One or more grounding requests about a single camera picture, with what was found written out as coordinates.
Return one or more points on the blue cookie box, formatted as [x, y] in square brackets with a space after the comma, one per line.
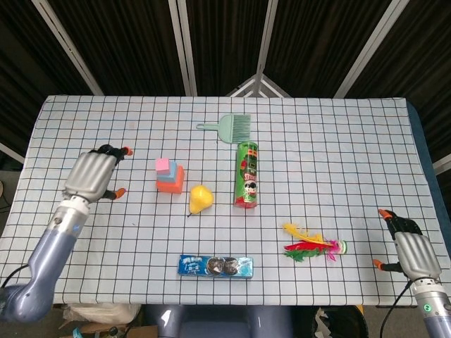
[215, 267]

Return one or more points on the brown cardboard box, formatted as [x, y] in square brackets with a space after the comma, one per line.
[141, 331]

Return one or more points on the colourful feather shuttlecock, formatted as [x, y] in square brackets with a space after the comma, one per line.
[310, 246]

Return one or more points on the yellow toy pear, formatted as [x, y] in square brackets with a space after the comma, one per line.
[200, 199]

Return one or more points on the black waste bin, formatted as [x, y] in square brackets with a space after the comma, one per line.
[345, 324]

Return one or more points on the blue-grey robot torso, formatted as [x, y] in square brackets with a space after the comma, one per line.
[211, 322]

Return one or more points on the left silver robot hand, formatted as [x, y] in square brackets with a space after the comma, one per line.
[89, 172]

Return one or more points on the checked white tablecloth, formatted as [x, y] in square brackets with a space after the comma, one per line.
[317, 141]

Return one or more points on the small pink cube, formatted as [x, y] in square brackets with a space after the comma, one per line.
[162, 164]

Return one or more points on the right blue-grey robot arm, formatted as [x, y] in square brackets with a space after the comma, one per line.
[435, 313]

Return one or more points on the green chips can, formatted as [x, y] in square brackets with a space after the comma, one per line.
[247, 176]

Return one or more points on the white partition frame post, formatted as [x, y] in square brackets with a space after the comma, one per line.
[12, 153]
[183, 42]
[442, 165]
[267, 35]
[367, 45]
[67, 45]

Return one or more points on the grey triangular metal frame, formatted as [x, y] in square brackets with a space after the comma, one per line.
[259, 88]

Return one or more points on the blue foam cube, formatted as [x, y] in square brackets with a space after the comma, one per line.
[172, 176]

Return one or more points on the orange foam cube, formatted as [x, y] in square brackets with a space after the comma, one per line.
[172, 187]

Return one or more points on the white plastic bag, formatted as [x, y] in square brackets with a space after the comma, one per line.
[102, 313]

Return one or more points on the green plastic comb scoop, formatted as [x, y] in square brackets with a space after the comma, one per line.
[230, 128]

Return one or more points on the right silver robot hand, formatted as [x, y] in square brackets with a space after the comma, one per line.
[417, 255]

